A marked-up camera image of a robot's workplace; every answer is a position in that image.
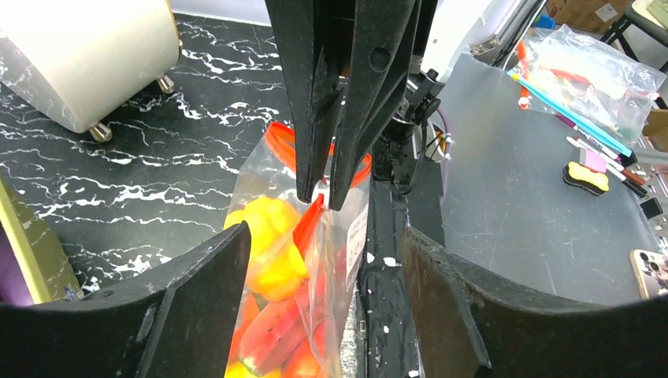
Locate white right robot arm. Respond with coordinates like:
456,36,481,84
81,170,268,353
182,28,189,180
265,1,542,210

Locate clear zip bag orange zipper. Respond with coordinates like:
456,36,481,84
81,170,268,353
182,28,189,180
225,122,372,377

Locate yellow toy pepper small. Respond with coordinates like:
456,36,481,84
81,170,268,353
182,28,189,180
224,197,309,302

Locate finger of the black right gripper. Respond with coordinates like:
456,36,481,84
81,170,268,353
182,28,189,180
329,1,421,210
265,1,343,202

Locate teal blue stick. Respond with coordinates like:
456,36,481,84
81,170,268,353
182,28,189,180
507,70,632,158

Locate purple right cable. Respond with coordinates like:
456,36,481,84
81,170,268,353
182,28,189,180
436,106,454,199

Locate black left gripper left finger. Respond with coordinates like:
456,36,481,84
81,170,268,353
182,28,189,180
1,223,251,377

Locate white cylindrical appliance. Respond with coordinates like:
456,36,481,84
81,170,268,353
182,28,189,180
1,0,182,142

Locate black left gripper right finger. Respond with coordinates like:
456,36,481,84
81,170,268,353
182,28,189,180
402,227,667,377

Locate orange toy carrot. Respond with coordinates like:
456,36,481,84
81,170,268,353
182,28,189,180
228,292,260,365

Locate orange toy fruit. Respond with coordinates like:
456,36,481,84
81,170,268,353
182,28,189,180
282,339,329,378

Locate smartphone with camera lenses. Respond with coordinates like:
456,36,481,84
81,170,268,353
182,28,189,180
629,249,667,299

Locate olive green plastic bin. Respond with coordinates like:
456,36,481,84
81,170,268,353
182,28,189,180
1,182,84,305

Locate red toy chili pepper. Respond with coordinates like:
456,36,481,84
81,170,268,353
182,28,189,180
237,245,351,372

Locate yellow black eraser block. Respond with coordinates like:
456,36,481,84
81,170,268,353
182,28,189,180
562,161,610,196

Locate clear bag of supplies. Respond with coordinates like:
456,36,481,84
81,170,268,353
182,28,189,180
511,25,666,149

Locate purple toy eggplant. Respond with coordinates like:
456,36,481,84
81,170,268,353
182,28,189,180
1,227,34,307

